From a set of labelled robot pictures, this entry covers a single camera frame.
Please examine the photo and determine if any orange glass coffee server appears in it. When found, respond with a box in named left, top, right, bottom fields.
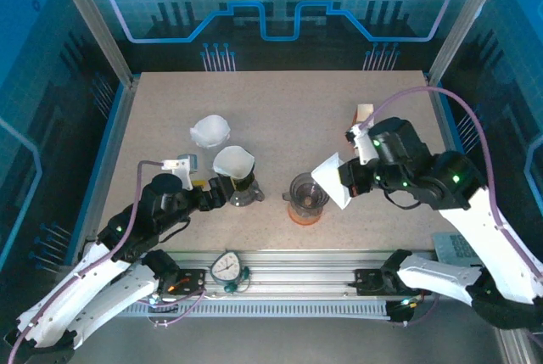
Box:
left=287, top=206, right=326, bottom=227

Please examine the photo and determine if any smoky grey glass pitcher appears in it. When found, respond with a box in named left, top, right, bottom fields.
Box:
left=228, top=188, right=266, bottom=209

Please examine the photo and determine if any dark green coffee dripper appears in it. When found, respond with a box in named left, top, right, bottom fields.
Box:
left=220, top=168, right=257, bottom=193

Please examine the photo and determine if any white paper coffee filter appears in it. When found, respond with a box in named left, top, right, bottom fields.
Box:
left=212, top=146, right=255, bottom=181
left=189, top=114, right=232, bottom=151
left=311, top=151, right=353, bottom=211

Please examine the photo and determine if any aluminium frame post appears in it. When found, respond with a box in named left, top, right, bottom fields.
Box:
left=47, top=0, right=135, bottom=87
left=426, top=0, right=512, bottom=87

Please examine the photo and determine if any aluminium mounting rail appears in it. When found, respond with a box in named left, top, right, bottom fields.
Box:
left=139, top=249, right=442, bottom=300

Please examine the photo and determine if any smoky grey coffee dripper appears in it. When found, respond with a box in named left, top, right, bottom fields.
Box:
left=282, top=171, right=330, bottom=216

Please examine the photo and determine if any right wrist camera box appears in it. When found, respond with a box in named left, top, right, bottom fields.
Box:
left=345, top=124, right=379, bottom=166

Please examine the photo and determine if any orange coffee filter pack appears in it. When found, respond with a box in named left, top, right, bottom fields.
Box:
left=352, top=103, right=375, bottom=127

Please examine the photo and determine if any clear glass coffee server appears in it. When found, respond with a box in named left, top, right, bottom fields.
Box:
left=197, top=143, right=229, bottom=160

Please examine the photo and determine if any small LED controller board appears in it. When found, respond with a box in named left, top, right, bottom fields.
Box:
left=386, top=298, right=415, bottom=325
left=147, top=291, right=179, bottom=314

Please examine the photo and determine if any triangular white-faced clock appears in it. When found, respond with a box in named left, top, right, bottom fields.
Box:
left=210, top=249, right=252, bottom=296

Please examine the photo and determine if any slotted grey cable duct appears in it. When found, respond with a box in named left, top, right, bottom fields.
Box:
left=118, top=299, right=389, bottom=319

